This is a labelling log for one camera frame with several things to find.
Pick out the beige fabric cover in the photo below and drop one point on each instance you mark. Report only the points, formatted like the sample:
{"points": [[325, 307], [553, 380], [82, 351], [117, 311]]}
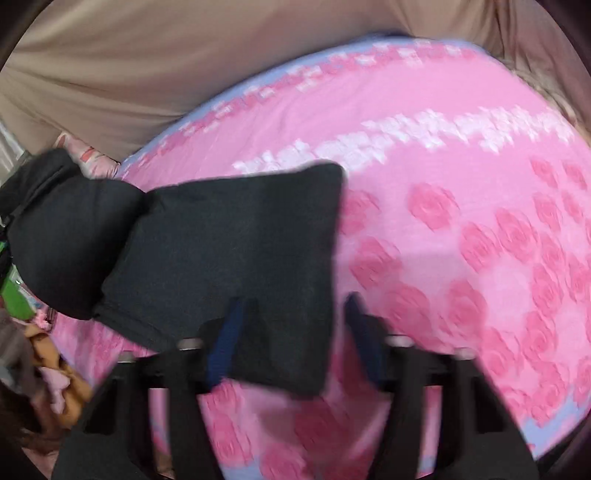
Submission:
{"points": [[138, 69]]}

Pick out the pink rose bedsheet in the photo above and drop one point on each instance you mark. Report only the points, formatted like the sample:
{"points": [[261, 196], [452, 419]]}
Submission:
{"points": [[461, 161]]}

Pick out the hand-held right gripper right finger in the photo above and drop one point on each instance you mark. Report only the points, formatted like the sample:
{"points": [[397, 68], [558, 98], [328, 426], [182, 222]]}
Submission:
{"points": [[367, 341]]}

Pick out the black folded cloth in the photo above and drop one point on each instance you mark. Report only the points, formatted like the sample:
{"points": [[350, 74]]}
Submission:
{"points": [[69, 230]]}

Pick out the dark grey pants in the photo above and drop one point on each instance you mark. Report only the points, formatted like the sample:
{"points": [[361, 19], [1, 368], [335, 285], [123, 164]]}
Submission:
{"points": [[231, 240]]}

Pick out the white and pink pillow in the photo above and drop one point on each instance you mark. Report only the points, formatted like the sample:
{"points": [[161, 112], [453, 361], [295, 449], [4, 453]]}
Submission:
{"points": [[90, 159]]}

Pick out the orange cloth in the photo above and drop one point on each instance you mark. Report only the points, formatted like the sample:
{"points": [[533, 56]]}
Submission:
{"points": [[60, 369]]}

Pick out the green object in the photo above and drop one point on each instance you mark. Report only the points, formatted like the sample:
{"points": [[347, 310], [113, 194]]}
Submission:
{"points": [[11, 281]]}

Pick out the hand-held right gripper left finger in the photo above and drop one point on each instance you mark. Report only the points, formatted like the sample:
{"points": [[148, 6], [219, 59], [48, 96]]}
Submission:
{"points": [[225, 341]]}

